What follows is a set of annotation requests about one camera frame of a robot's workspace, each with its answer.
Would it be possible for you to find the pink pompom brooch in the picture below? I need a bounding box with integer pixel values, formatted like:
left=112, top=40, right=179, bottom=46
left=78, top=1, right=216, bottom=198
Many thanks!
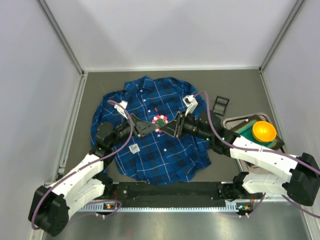
left=152, top=115, right=168, bottom=133

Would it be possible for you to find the blue plaid button shirt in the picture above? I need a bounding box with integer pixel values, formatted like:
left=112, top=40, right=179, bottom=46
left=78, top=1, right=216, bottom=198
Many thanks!
left=90, top=76, right=211, bottom=185

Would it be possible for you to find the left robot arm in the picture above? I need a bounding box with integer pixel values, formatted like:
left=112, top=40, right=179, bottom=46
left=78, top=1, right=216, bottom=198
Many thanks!
left=28, top=114, right=160, bottom=237

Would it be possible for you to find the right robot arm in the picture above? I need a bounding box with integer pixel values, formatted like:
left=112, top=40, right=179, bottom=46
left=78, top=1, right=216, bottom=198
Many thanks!
left=160, top=111, right=320, bottom=207

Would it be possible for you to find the white paper tag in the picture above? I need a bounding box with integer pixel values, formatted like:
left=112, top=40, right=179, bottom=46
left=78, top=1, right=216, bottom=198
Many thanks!
left=129, top=143, right=140, bottom=154

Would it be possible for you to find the green square tray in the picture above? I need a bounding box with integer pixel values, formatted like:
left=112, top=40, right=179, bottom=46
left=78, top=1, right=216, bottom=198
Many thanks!
left=225, top=112, right=285, bottom=151

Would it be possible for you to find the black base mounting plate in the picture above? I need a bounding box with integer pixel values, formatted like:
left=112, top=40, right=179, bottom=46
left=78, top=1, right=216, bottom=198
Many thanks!
left=104, top=182, right=236, bottom=208

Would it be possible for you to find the metal baking tray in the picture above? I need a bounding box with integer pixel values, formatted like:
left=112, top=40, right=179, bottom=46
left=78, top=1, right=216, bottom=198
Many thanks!
left=222, top=112, right=285, bottom=174

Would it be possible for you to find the orange plastic bowl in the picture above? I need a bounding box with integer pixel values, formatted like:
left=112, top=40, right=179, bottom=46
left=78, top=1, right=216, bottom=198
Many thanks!
left=252, top=121, right=277, bottom=143

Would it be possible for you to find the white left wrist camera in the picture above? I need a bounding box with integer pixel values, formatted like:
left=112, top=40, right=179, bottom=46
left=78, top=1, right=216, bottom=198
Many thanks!
left=114, top=100, right=128, bottom=119

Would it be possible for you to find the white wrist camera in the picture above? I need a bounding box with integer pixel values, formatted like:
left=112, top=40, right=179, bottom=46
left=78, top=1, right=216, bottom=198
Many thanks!
left=114, top=100, right=128, bottom=119
left=182, top=95, right=198, bottom=116

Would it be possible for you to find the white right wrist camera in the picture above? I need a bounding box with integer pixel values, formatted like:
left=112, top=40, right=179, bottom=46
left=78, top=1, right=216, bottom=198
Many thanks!
left=182, top=95, right=198, bottom=116

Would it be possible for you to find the small black frame stand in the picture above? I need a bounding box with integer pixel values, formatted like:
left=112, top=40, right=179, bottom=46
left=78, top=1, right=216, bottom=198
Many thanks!
left=212, top=95, right=230, bottom=117

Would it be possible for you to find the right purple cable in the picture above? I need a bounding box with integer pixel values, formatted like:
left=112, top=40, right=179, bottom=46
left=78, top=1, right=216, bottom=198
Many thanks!
left=192, top=90, right=320, bottom=221

